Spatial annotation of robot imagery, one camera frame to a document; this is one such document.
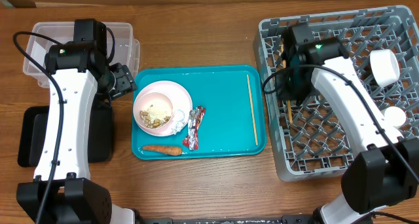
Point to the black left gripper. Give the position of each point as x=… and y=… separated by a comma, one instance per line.
x=126, y=82

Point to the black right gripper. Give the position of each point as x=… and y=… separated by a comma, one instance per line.
x=283, y=95

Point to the wooden chopstick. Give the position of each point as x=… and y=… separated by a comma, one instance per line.
x=252, y=110
x=289, y=109

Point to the pink bowl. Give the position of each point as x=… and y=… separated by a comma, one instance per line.
x=148, y=99

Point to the food scraps rice and nuts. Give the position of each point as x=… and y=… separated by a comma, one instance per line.
x=155, y=115

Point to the pink round plate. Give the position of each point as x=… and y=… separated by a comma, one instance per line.
x=180, y=99

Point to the white tissue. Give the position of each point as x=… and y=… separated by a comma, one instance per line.
x=178, y=121

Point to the red silver snack wrapper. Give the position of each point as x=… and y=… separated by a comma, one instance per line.
x=195, y=119

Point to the white bowl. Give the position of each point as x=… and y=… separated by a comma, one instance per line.
x=385, y=67

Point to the white cup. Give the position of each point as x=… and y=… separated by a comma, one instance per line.
x=395, y=116

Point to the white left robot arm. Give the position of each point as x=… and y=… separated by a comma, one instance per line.
x=79, y=72

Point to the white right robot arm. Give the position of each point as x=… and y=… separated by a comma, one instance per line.
x=385, y=167

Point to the grey dishwasher rack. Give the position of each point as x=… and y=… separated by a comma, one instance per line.
x=315, y=145

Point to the black waste tray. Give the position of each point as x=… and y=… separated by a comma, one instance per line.
x=100, y=139

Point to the clear plastic bin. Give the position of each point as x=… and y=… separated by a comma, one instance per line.
x=127, y=48

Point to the teal plastic tray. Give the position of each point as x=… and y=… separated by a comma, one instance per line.
x=226, y=128

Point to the orange carrot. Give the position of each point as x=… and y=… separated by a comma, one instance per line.
x=167, y=150

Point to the black mounting rail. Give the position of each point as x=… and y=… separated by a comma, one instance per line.
x=285, y=219

